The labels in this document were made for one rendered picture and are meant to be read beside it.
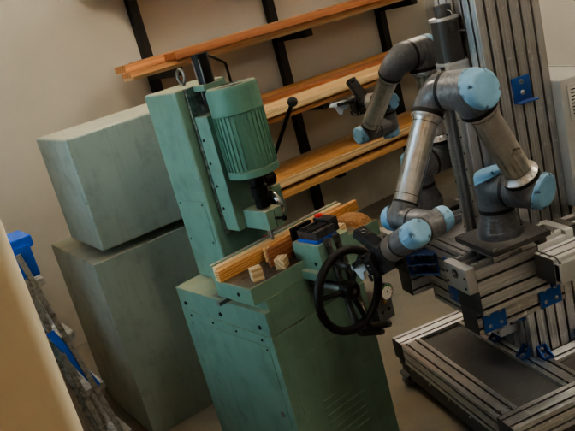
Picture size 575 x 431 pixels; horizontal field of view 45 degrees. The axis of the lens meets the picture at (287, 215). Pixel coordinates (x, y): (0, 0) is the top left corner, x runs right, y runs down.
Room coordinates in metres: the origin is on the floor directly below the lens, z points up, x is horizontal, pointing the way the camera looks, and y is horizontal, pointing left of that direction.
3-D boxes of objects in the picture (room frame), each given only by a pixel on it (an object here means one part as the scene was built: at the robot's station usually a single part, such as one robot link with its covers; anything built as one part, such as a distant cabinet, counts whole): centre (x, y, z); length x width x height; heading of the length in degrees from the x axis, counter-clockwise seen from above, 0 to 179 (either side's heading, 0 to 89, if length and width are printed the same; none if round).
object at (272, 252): (2.27, 0.00, 0.93); 0.24 x 0.01 x 0.06; 126
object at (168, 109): (2.57, 0.24, 1.16); 0.22 x 0.22 x 0.72; 36
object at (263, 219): (2.35, 0.08, 1.03); 0.14 x 0.07 x 0.09; 36
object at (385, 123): (2.94, -0.51, 1.12); 0.11 x 0.08 x 0.11; 120
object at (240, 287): (2.28, -0.04, 0.87); 0.61 x 0.30 x 0.06; 126
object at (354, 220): (2.44, -0.22, 0.92); 0.14 x 0.09 x 0.04; 36
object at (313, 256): (2.21, -0.09, 0.91); 0.15 x 0.14 x 0.09; 126
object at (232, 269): (2.38, 0.00, 0.92); 0.67 x 0.02 x 0.04; 126
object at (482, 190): (2.17, -0.68, 0.98); 0.13 x 0.12 x 0.14; 33
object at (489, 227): (2.17, -0.67, 0.87); 0.15 x 0.15 x 0.10
